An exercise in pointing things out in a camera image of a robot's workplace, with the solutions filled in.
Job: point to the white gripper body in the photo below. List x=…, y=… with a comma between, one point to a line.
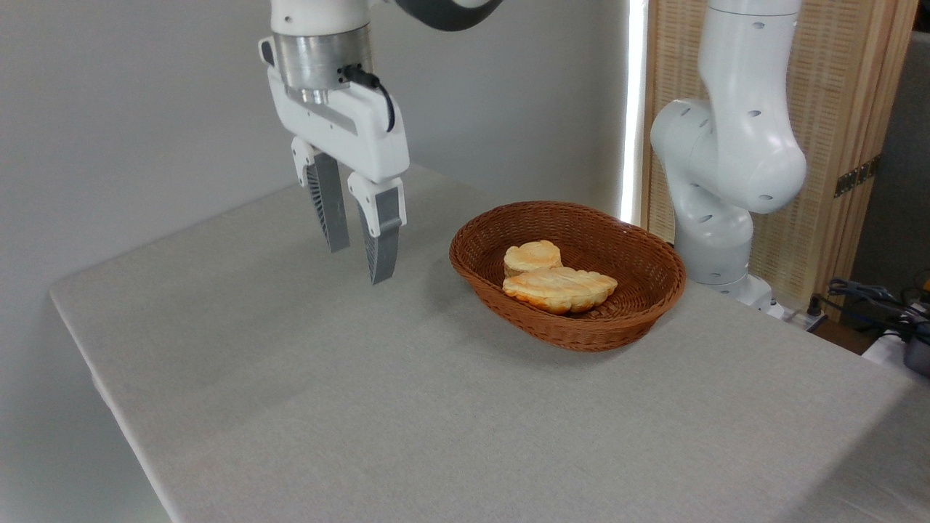
x=363, y=142

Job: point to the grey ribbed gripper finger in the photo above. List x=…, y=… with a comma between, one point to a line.
x=383, y=240
x=328, y=207

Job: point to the long golden bread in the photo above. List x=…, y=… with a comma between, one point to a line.
x=559, y=289

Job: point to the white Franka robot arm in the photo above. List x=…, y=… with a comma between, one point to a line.
x=741, y=145

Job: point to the small round golden bread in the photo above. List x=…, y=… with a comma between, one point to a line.
x=530, y=256

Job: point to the brown oval wicker basket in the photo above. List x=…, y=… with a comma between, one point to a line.
x=639, y=312

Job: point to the grey tablecloth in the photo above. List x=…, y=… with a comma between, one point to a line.
x=508, y=436

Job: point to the dark metal screen hinge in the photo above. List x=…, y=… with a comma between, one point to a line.
x=857, y=176

